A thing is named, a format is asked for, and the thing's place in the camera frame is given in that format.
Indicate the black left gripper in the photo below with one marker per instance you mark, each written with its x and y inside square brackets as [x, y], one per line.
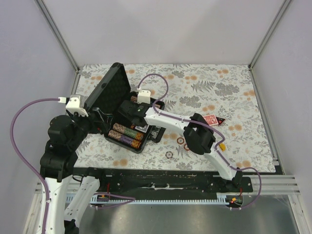
[104, 123]

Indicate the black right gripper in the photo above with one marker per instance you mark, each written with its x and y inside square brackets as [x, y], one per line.
[137, 104]

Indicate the black poker set case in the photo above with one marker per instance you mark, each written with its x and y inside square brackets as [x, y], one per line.
[108, 95]

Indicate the blue playing card deck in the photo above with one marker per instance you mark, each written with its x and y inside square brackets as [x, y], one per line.
[142, 129]

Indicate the red playing card deck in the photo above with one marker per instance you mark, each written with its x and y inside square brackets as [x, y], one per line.
[211, 120]

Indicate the black triangular all-in button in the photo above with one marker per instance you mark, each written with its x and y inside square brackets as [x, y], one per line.
[220, 120]

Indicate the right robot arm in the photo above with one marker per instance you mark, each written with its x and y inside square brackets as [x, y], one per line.
[199, 136]

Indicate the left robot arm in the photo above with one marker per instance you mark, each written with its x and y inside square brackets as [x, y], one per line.
[66, 134]

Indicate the bottom poker chip row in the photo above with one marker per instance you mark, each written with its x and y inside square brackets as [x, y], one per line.
[124, 139]

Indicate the loose poker chip near front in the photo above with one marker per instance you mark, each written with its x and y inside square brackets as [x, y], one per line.
[169, 154]

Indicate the floral patterned table mat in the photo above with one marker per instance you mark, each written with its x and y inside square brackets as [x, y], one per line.
[225, 91]

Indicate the yellow big blind button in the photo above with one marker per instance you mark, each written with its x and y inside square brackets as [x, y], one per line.
[222, 146]

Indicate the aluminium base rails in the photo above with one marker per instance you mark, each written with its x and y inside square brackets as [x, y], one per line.
[271, 184]

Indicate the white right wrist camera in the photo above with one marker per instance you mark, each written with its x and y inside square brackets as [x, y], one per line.
[143, 96]

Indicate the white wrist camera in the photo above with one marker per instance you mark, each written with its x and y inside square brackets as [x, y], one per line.
[143, 96]
[74, 104]

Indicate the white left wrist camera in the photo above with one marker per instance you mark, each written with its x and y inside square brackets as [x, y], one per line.
[74, 104]

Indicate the white slotted cable duct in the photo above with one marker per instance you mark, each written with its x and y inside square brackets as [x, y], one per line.
[220, 200]

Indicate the aluminium left frame post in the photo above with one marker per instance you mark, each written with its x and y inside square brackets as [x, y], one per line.
[57, 33]

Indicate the aluminium frame post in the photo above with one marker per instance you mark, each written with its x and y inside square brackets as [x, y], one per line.
[269, 33]
[57, 33]

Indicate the aluminium right frame post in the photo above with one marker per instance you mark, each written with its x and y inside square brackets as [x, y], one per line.
[269, 33]

